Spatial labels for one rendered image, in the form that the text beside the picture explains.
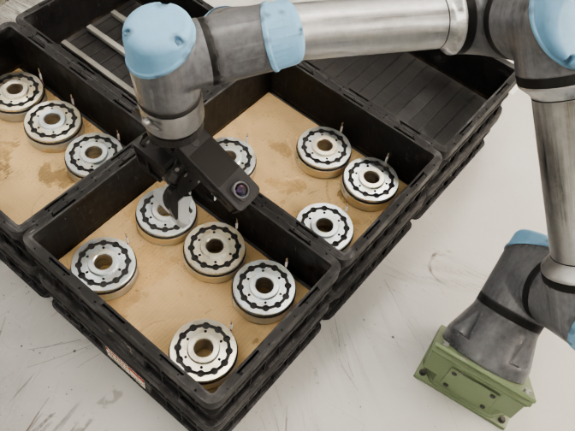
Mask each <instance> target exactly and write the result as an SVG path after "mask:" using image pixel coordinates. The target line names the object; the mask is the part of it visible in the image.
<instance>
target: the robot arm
mask: <svg viewBox="0 0 575 431"><path fill-rule="evenodd" d="M122 42H123V46H124V50H125V62H126V65H127V68H128V70H129V73H130V75H131V79H132V82H133V88H134V91H135V95H136V98H137V101H138V104H137V105H136V106H135V107H134V108H135V112H136V114H137V115H138V116H139V117H141V118H142V124H143V126H144V127H145V129H146V131H145V132H144V133H142V136H141V137H140V138H139V139H138V140H137V141H135V142H134V143H133V148H134V152H135V155H136V158H137V161H138V165H139V167H140V168H142V169H143V170H144V171H146V173H148V174H149V175H150V176H152V177H153V178H154V179H155V180H157V181H158V182H160V183H161V182H162V181H163V180H164V181H166V183H167V184H165V186H164V191H160V190H158V189H155V190H154V191H153V196H154V198H155V199H156V200H157V201H158V202H159V203H160V204H161V205H162V206H163V208H164V209H165V210H166V211H167V212H168V213H169V216H170V217H171V219H172V221H173V222H174V223H175V224H176V225H177V226H178V227H181V228H185V227H187V226H188V225H189V224H190V223H191V222H190V220H189V216H190V211H189V206H190V203H191V202H192V196H191V195H190V194H188V193H189V192H190V191H191V190H192V189H193V188H194V187H195V186H197V185H198V184H199V183H200V182H201V183H202V184H203V185H204V189H205V190H206V197H207V198H208V200H209V201H210V202H211V203H212V202H214V201H216V199H217V200H218V201H219V202H220V203H221V204H222V205H223V206H224V207H225V208H226V209H227V210H228V211H229V212H230V213H232V214H236V213H238V212H240V211H242V210H244V209H245V208H246V207H247V206H248V205H249V204H250V203H251V202H252V200H253V199H254V198H255V197H256V196H257V195H258V194H259V186H258V185H257V184H256V183H255V182H254V181H253V180H252V178H251V177H250V176H249V175H248V174H247V173H246V172H245V171H244V170H243V169H242V168H241V167H240V165H239V164H238V163H237V162H236V161H235V160H234V159H233V158H232V157H231V156H230V155H229V154H228V153H227V152H226V151H225V150H224V149H223V148H222V147H221V146H220V145H219V144H218V143H217V142H216V140H215V139H214V138H213V137H212V136H211V135H210V134H209V133H208V132H207V131H206V130H205V129H204V118H205V108H204V101H203V95H202V89H201V88H205V87H209V86H216V85H220V84H223V83H228V82H231V81H235V80H241V79H244V78H248V77H252V76H256V75H260V74H266V73H269V72H273V71H275V72H279V71H280V70H281V69H284V68H288V67H292V66H294V65H297V64H299V63H300V62H301V61H304V60H314V59H324V58H335V57H345V56H365V55H375V54H385V53H395V52H406V51H416V50H436V49H440V50H441V51H442V52H443V53H445V54H446V55H450V56H451V55H459V54H470V55H480V56H492V57H497V58H502V59H507V60H511V61H513V62H514V69H515V76H516V83H517V87H518V88H519V89H520V90H521V91H523V92H525V93H526V94H528V95H529V96H530V97H531V105H532V113H533V120H534V127H535V134H536V147H537V155H538V161H539V168H540V175H541V183H542V196H543V203H544V210H545V218H546V225H547V232H548V235H546V234H543V233H539V232H536V231H533V230H530V229H520V230H518V231H517V232H516V233H515V234H514V235H513V236H512V238H511V239H510V241H509V242H508V243H507V244H506V245H505V246H504V251H503V252H502V254H501V256H500V258H499V259H498V261H497V263H496V265H495V266H494V268H493V270H492V271H491V273H490V275H489V277H488V279H487V280H486V281H485V283H484V285H483V287H482V289H481V291H480V293H479V294H478V295H477V297H476V299H475V301H474V302H473V303H472V304H471V305H470V306H469V307H467V308H466V309H465V310H464V311H463V312H462V313H460V314H459V315H458V316H457V317H456V318H455V319H454V320H452V321H451V322H450V323H449V324H448V326H447V328H446V330H445V331H444V333H443V335H442V336H443V338H444V339H445V340H446V341H447V342H448V343H449V344H450V345H451V346H452V347H453V348H454V349H455V350H456V351H458V352H459V353H461V354H462V355H463V356H465V357H467V358H468V359H470V360H471V361H473V362H474V363H475V364H477V365H479V366H480V367H482V368H484V369H486V370H488V371H489V372H491V373H493V374H494V375H497V376H499V377H500V378H503V379H505V380H507V381H510V382H513V383H516V384H520V385H523V384H524V383H525V381H526V379H527V378H528V376H529V374H530V372H531V366H532V362H533V358H534V354H535V349H536V343H537V339H538V337H539V335H540V334H541V332H542V331H543V329H544V328H546V329H548V330H549V331H550V332H552V333H553V334H555V335H557V336H558V337H559V338H561V339H563V340H564V341H565V342H566V343H567V344H568V345H569V346H570V347H571V348H572V349H573V350H575V0H322V1H310V2H297V3H291V2H290V1H288V0H276V1H272V2H267V1H262V2H261V3H258V4H254V5H247V6H233V7H232V6H228V5H223V6H218V7H215V8H214V9H212V10H210V11H209V12H208V13H207V14H206V15H205V16H201V17H199V18H196V17H195V18H192V19H191V17H190V15H189V14H188V13H187V12H186V11H185V10H184V9H183V8H181V7H180V6H178V5H175V4H173V3H169V4H163V3H160V2H155V3H148V4H145V5H143V6H140V7H139V8H137V9H136V10H135V11H133V12H132V13H131V14H130V15H129V16H128V18H127V19H126V20H125V22H124V25H123V28H122ZM147 136H148V137H147ZM146 137H147V138H146ZM144 138H146V139H144ZM143 139H144V140H143ZM142 140H143V141H142ZM139 144H141V147H140V146H139ZM139 155H141V156H142V157H143V158H144V159H145V163H146V166H147V167H146V166H145V165H144V164H143V163H142V162H141V161H140V158H139Z"/></svg>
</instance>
